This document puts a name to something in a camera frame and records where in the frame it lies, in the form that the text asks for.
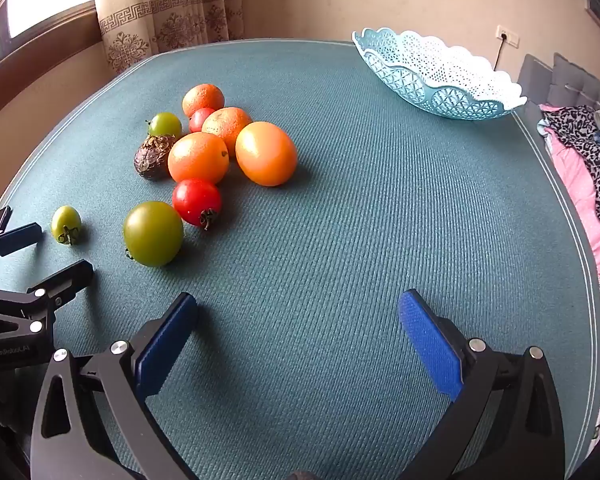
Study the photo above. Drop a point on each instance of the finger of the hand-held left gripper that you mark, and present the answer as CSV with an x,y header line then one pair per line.
x,y
72,277
22,235

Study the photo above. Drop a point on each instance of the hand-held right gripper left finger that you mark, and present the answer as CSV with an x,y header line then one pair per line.
x,y
165,345

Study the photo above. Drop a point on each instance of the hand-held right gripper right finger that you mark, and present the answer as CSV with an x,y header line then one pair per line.
x,y
430,345

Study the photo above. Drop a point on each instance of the small green tomato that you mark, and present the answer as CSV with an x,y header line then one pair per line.
x,y
66,222

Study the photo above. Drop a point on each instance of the large green tomato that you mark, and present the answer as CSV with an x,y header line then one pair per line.
x,y
153,233

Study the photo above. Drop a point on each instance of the wrinkled dark passion fruit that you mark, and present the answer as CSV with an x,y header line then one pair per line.
x,y
151,157

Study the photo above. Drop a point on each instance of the large red tomato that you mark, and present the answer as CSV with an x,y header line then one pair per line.
x,y
195,201

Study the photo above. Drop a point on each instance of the round orange with stem dot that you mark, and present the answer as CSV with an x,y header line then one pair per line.
x,y
198,157

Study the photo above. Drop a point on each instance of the medium green tomato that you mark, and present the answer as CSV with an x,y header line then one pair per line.
x,y
165,124

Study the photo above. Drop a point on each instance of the small red cherry tomato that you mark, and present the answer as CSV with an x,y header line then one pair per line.
x,y
199,120

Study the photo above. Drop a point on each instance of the smooth oval orange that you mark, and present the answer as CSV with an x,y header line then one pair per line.
x,y
266,153

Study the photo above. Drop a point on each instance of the large rough mandarin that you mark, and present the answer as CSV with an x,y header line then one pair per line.
x,y
228,126

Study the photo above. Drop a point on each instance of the small rough mandarin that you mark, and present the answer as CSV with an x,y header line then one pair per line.
x,y
203,99

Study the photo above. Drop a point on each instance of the light blue lattice fruit basket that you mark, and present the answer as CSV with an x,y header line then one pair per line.
x,y
445,90

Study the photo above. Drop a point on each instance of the wooden framed window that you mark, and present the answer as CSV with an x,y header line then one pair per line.
x,y
40,35

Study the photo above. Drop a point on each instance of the pink blanket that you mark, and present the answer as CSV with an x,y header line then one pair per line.
x,y
570,165

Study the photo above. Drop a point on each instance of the leopard print cloth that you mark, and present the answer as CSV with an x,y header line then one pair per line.
x,y
592,155

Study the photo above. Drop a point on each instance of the beige patterned curtain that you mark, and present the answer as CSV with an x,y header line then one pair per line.
x,y
170,10

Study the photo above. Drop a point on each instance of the grey padded headboard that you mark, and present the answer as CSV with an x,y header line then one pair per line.
x,y
570,77

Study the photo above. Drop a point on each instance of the white wall socket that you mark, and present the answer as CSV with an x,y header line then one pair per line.
x,y
508,35

